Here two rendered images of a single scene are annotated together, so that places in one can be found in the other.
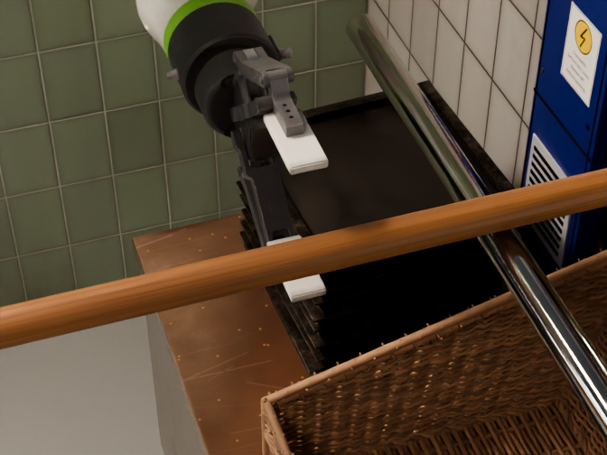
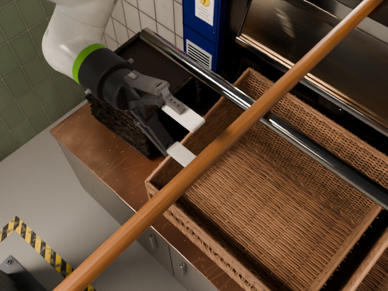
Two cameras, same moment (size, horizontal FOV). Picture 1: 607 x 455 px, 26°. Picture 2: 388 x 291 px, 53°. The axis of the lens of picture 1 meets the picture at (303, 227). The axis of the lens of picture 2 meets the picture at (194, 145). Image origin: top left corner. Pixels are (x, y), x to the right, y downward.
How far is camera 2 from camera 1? 50 cm
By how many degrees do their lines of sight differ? 24
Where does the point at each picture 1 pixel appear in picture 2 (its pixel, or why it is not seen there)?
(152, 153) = (26, 86)
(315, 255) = (211, 160)
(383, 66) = (169, 50)
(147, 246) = (56, 131)
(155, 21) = (63, 67)
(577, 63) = (203, 10)
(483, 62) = (150, 15)
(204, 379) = (108, 175)
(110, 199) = (18, 109)
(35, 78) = not seen: outside the picture
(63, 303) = (122, 238)
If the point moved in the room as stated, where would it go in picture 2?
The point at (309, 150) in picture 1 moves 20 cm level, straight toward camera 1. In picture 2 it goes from (194, 118) to (264, 223)
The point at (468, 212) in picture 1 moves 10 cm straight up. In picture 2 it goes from (256, 112) to (265, 74)
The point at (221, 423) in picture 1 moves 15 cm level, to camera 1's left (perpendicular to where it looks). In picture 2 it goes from (123, 189) to (81, 208)
